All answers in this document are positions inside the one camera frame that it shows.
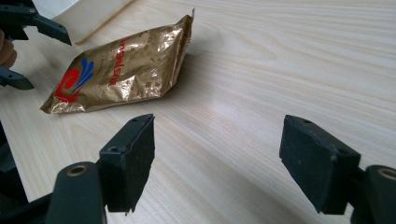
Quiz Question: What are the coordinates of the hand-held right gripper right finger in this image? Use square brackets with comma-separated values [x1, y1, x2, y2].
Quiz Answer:
[278, 114, 362, 216]

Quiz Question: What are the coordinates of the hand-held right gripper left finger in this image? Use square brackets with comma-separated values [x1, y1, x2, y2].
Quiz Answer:
[98, 113, 156, 217]

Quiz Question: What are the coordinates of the thin light wooden board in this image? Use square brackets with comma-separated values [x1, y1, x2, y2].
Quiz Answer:
[51, 0, 137, 47]

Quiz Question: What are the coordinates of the gold foil snack packet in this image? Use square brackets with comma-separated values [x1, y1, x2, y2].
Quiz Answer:
[39, 8, 196, 115]

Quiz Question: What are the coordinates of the white sheet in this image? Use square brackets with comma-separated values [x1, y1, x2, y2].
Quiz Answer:
[31, 0, 79, 21]

